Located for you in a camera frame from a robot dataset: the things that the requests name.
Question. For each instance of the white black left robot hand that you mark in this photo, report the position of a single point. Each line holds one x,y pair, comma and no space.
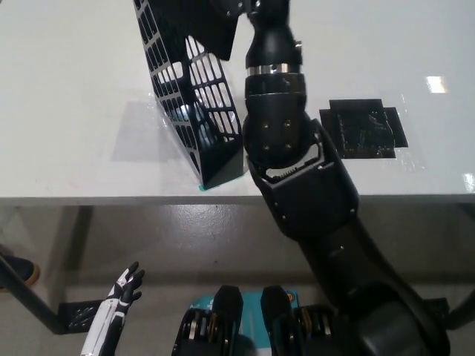
111,315

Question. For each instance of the black notebook with gold corners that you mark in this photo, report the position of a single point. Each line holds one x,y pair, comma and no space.
219,37

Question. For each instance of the black teal robot torso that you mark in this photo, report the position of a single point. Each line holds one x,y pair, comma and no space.
230,326

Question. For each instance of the black mesh file shelf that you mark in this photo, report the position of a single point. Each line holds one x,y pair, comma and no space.
222,167

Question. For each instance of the black perforated foot plate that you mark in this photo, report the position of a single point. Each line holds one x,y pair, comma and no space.
439,306
79,315

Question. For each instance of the grey table leg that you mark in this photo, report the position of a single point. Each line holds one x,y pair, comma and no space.
70,252

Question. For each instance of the black metal stand bar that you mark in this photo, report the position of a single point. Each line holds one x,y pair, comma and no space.
462,315
29,296

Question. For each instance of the black shoe with tan sole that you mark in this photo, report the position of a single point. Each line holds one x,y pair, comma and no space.
22,269

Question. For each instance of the teal tape piece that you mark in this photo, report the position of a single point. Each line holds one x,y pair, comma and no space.
203,188

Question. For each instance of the black tape patch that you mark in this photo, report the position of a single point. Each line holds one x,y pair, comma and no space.
356,130

